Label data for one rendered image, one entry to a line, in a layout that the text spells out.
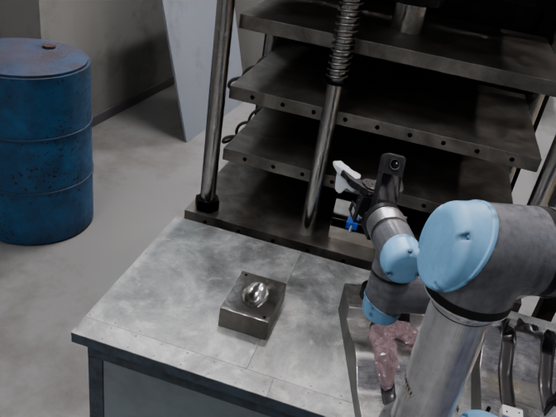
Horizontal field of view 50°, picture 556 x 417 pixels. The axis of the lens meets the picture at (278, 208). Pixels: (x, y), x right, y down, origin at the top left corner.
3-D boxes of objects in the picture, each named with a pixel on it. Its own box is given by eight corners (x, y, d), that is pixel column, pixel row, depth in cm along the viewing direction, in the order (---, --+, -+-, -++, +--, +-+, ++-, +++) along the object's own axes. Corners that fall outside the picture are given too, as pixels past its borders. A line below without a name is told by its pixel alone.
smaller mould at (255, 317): (265, 340, 174) (268, 322, 170) (218, 325, 176) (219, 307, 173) (283, 300, 191) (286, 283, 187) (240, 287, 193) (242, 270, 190)
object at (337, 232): (395, 255, 226) (407, 217, 217) (328, 236, 230) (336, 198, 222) (407, 198, 268) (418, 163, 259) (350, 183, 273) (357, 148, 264)
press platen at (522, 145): (536, 172, 197) (542, 159, 195) (228, 98, 216) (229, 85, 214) (520, 104, 260) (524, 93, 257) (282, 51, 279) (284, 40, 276)
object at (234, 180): (516, 317, 213) (522, 304, 210) (183, 222, 235) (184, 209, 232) (505, 210, 284) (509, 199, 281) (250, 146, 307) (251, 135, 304)
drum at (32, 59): (38, 178, 389) (26, 27, 339) (117, 212, 368) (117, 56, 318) (-51, 219, 336) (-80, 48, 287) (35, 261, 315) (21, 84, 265)
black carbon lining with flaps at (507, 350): (558, 431, 151) (572, 405, 146) (494, 410, 153) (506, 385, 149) (544, 342, 180) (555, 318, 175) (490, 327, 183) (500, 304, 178)
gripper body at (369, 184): (346, 207, 128) (357, 238, 117) (360, 173, 124) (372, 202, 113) (379, 213, 129) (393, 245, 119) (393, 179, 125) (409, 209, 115)
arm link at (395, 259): (378, 287, 104) (390, 248, 100) (365, 251, 114) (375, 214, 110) (420, 289, 106) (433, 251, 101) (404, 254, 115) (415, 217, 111)
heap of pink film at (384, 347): (440, 395, 157) (448, 375, 153) (375, 390, 155) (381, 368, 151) (419, 328, 179) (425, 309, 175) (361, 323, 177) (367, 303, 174)
